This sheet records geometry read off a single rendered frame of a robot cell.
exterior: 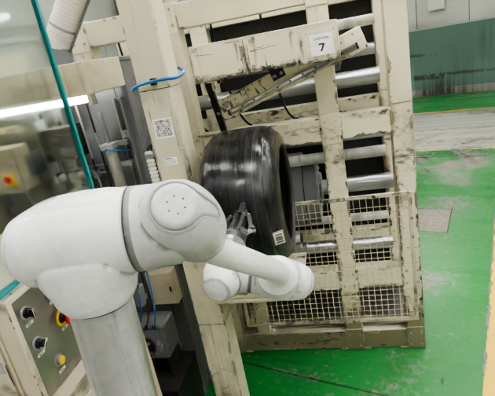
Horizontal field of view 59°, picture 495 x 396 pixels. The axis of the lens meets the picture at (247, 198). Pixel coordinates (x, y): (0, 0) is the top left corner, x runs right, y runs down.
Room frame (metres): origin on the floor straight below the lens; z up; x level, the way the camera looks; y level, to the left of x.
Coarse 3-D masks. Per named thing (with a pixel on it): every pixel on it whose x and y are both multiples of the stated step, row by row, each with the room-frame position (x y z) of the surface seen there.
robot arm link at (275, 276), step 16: (224, 256) 0.79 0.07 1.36; (240, 256) 0.83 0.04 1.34; (256, 256) 0.87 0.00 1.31; (272, 256) 1.03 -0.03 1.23; (240, 272) 0.85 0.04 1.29; (256, 272) 0.86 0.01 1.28; (272, 272) 0.89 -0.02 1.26; (288, 272) 0.96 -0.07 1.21; (304, 272) 1.02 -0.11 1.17; (256, 288) 1.02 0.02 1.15; (272, 288) 0.97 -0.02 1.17; (288, 288) 0.97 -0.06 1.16; (304, 288) 0.99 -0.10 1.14
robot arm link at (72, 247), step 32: (96, 192) 0.62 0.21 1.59; (32, 224) 0.59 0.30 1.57; (64, 224) 0.58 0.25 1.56; (96, 224) 0.57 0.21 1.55; (32, 256) 0.57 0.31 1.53; (64, 256) 0.56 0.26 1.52; (96, 256) 0.56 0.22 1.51; (128, 256) 0.57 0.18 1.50; (64, 288) 0.57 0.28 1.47; (96, 288) 0.57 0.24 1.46; (128, 288) 0.60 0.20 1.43; (96, 320) 0.58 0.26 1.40; (128, 320) 0.61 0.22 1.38; (96, 352) 0.58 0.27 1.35; (128, 352) 0.59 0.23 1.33; (96, 384) 0.59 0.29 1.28; (128, 384) 0.59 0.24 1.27
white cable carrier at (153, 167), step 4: (152, 148) 1.76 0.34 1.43; (148, 152) 1.71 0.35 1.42; (152, 152) 1.71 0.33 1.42; (148, 160) 1.72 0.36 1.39; (152, 160) 1.71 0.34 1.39; (148, 164) 1.72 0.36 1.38; (152, 164) 1.71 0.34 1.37; (156, 164) 1.76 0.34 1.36; (148, 168) 1.72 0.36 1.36; (152, 168) 1.71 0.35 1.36; (156, 168) 1.71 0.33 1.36; (152, 172) 1.72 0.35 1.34; (156, 172) 1.71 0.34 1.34; (152, 176) 1.72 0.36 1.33; (156, 176) 1.71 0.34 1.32; (152, 180) 1.72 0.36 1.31; (156, 180) 1.71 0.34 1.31; (160, 180) 1.76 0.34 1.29
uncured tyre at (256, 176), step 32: (256, 128) 1.66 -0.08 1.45; (224, 160) 1.53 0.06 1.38; (256, 160) 1.49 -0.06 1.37; (288, 160) 1.84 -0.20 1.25; (224, 192) 1.46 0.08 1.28; (256, 192) 1.43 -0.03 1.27; (288, 192) 1.85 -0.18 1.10; (256, 224) 1.42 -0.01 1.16; (288, 224) 1.81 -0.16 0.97; (288, 256) 1.57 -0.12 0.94
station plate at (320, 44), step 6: (312, 36) 1.80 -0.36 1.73; (318, 36) 1.79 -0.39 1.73; (324, 36) 1.79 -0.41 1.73; (330, 36) 1.78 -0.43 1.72; (312, 42) 1.80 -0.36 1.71; (318, 42) 1.79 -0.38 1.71; (324, 42) 1.79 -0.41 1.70; (330, 42) 1.78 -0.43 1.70; (312, 48) 1.80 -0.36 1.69; (318, 48) 1.79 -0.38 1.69; (324, 48) 1.79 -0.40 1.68; (330, 48) 1.78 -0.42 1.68; (312, 54) 1.80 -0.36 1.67; (318, 54) 1.80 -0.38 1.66
